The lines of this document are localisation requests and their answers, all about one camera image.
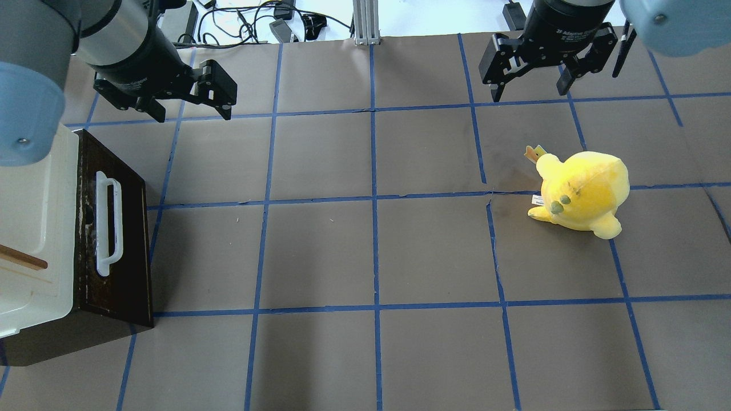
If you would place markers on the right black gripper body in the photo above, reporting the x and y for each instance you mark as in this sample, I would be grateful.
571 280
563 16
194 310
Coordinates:
562 24

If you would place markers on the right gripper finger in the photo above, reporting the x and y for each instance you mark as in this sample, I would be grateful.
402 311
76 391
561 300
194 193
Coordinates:
593 61
502 62

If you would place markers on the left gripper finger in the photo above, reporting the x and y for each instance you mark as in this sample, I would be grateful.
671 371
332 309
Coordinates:
214 87
146 104

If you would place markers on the dark wooden drawer cabinet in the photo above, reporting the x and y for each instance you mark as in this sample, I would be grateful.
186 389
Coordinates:
75 268

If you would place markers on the aluminium frame post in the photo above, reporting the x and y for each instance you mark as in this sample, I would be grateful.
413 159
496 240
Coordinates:
365 23

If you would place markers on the black power adapter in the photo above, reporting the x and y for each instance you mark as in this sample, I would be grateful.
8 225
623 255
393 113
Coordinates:
282 31

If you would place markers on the white drawer handle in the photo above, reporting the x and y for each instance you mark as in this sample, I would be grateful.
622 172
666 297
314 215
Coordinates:
109 247

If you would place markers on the cream plastic storage box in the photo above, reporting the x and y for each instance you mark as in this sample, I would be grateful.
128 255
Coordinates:
38 207

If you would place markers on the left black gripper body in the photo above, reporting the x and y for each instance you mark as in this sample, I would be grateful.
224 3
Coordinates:
144 58

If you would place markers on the yellow plush dinosaur toy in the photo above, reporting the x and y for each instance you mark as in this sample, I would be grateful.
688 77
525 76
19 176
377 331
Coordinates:
582 193

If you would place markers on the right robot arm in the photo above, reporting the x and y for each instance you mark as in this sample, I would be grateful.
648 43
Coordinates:
671 28

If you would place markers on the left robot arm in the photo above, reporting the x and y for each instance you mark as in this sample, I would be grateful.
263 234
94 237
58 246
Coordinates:
38 39

